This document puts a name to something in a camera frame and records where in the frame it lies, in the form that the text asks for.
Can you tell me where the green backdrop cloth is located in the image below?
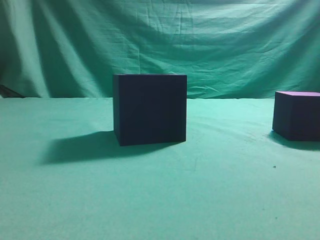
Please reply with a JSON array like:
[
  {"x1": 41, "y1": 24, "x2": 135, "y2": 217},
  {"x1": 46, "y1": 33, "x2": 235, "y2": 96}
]
[{"x1": 0, "y1": 0, "x2": 320, "y2": 99}]

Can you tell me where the green table cloth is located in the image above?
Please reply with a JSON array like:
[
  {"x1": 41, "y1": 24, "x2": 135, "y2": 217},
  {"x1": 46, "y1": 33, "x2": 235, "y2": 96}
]
[{"x1": 0, "y1": 98, "x2": 320, "y2": 240}]

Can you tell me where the dark cube groove box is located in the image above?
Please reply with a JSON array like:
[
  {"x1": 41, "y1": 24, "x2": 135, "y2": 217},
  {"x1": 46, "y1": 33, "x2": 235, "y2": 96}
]
[{"x1": 112, "y1": 74, "x2": 187, "y2": 146}]

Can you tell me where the purple cube block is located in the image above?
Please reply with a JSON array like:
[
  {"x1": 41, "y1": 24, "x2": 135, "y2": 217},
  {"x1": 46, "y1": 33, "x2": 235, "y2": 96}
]
[{"x1": 272, "y1": 91, "x2": 320, "y2": 141}]

